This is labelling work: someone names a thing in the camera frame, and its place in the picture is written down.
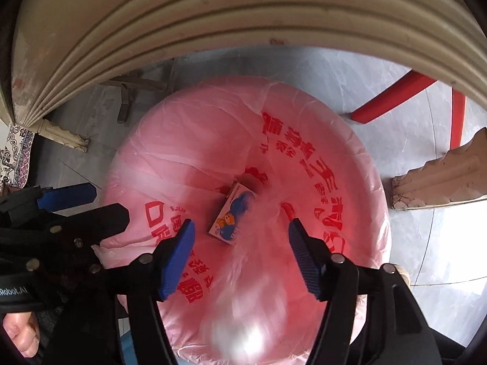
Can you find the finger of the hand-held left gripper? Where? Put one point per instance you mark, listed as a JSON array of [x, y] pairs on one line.
[[66, 197], [97, 221]]

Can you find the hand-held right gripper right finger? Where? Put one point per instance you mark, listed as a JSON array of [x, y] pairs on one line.
[[304, 260]]

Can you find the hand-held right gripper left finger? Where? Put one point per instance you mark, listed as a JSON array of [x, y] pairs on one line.
[[178, 260]]

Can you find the small printed drink carton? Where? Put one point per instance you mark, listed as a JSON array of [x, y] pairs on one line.
[[233, 213]]

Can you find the blue plastic stool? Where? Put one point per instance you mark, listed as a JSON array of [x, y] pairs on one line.
[[127, 349]]

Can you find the pink plastic bin bag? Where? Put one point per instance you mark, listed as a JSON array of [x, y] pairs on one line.
[[190, 140]]

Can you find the person's left hand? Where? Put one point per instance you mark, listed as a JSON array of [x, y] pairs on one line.
[[21, 330]]

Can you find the patterned cloth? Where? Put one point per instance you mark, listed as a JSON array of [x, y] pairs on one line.
[[15, 148]]

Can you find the wooden stand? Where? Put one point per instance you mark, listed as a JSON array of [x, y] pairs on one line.
[[123, 102]]

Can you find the red chair legs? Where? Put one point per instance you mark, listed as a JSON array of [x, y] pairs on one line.
[[392, 95]]

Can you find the cream round table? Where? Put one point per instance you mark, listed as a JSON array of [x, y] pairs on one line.
[[228, 11]]

